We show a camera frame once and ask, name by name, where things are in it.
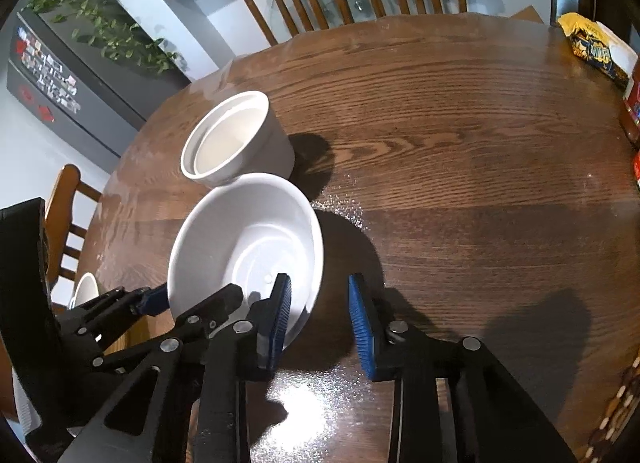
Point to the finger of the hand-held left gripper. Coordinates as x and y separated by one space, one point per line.
125 350
152 300

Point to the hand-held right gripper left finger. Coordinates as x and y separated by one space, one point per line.
280 318

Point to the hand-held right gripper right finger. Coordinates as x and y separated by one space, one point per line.
361 328

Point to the large white square dish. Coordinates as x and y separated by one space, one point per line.
86 288

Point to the red fridge sticker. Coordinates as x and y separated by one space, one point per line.
46 114
25 92

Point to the white straight-sided bowl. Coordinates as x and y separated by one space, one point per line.
270 138

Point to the grey refrigerator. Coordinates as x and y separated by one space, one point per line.
100 108

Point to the group of fridge photo magnets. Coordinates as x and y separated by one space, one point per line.
50 73

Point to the beaded table mat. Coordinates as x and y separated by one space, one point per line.
615 408

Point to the trailing green plant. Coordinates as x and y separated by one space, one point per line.
100 18

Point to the red jar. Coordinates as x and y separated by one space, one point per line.
632 108

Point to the brown cardboard box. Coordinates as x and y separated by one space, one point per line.
527 14

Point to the yellow snack packet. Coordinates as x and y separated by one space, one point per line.
595 50

